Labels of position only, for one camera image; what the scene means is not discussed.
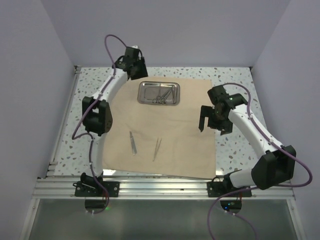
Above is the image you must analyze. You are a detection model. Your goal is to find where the beige cloth wrap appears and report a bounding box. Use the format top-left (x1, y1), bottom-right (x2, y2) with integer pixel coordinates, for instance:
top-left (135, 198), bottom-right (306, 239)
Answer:
top-left (101, 77), bottom-right (216, 179)

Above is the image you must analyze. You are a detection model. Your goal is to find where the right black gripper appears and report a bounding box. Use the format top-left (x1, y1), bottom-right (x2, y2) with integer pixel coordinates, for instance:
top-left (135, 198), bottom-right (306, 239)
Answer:
top-left (199, 105), bottom-right (233, 136)

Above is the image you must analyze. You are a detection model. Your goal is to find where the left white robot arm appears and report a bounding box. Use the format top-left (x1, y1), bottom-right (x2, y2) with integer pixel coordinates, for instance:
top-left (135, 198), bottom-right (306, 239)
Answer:
top-left (80, 45), bottom-right (148, 197)

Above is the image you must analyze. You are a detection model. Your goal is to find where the aluminium rail frame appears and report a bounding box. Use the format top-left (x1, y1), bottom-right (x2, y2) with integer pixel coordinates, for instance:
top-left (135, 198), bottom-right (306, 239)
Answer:
top-left (20, 66), bottom-right (306, 240)

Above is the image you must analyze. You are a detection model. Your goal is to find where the steel instrument tray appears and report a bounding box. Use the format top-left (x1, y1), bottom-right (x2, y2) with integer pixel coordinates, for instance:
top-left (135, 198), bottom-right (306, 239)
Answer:
top-left (137, 81), bottom-right (180, 106)

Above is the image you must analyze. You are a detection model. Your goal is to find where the steel surgical instrument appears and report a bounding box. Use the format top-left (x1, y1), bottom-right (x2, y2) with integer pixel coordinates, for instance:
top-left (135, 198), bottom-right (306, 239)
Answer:
top-left (152, 137), bottom-right (162, 162)

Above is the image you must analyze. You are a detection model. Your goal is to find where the steel scalpel handle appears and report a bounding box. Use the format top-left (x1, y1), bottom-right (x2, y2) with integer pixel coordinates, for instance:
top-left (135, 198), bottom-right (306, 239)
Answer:
top-left (129, 131), bottom-right (137, 156)

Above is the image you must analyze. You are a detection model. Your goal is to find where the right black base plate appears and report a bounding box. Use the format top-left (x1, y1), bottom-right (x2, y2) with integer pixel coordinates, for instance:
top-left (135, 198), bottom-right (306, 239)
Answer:
top-left (206, 176), bottom-right (253, 198)

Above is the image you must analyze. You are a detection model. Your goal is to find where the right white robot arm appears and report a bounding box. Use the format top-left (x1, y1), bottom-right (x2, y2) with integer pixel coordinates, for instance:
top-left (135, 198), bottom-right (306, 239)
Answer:
top-left (198, 85), bottom-right (297, 197)

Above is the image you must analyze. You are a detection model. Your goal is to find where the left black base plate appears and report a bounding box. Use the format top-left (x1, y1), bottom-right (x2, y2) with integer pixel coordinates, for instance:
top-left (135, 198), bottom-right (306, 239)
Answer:
top-left (72, 181), bottom-right (120, 198)

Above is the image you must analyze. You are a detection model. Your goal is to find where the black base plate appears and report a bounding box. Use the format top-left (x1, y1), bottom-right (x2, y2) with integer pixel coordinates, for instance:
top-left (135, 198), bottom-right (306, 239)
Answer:
top-left (206, 176), bottom-right (253, 198)
top-left (72, 181), bottom-right (120, 198)

